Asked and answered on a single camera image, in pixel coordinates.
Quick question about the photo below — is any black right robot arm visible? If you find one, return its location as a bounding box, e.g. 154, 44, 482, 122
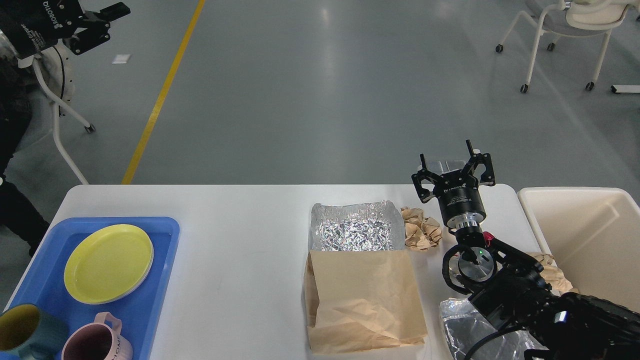
411, 140, 640, 360

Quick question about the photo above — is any pink mug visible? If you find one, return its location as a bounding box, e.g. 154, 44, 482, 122
61, 312, 134, 360

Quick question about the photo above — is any crumpled brown paper wad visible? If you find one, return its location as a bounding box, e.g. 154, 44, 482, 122
528, 251, 580, 296

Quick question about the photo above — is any blue plastic tray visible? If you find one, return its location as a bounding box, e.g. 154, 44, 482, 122
6, 216, 180, 360

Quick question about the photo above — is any silver foil tray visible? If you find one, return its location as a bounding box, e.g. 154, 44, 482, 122
308, 200, 406, 252

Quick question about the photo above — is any yellow plastic plate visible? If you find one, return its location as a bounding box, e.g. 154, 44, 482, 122
62, 224, 154, 305

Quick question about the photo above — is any white chair left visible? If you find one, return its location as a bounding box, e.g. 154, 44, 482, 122
32, 61, 96, 185

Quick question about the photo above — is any blue yellow mug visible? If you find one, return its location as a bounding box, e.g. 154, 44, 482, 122
0, 303, 69, 360

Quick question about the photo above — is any brown paper bag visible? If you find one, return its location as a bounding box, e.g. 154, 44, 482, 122
303, 250, 428, 354

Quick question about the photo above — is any person in black clothes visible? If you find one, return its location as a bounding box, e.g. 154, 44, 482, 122
0, 57, 51, 257

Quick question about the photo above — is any crumpled brown paper ball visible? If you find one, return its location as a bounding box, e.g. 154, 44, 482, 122
400, 207, 442, 252

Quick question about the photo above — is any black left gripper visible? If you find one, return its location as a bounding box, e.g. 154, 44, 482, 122
0, 0, 131, 59

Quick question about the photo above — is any white floor bar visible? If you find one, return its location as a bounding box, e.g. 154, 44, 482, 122
610, 84, 640, 95

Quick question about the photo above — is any pale green plate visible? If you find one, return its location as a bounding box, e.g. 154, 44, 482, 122
119, 259, 154, 299

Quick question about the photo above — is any beige plastic bin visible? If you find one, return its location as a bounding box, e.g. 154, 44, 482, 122
518, 186, 640, 312

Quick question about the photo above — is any crumpled foil sheet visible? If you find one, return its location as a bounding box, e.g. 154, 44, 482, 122
439, 298, 547, 360

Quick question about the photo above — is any white jacket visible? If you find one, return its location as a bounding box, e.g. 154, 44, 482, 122
0, 32, 76, 105

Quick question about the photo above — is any white rolling chair right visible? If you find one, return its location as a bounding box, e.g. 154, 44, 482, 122
494, 0, 639, 94

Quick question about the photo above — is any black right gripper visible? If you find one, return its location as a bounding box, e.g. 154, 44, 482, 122
411, 139, 496, 229

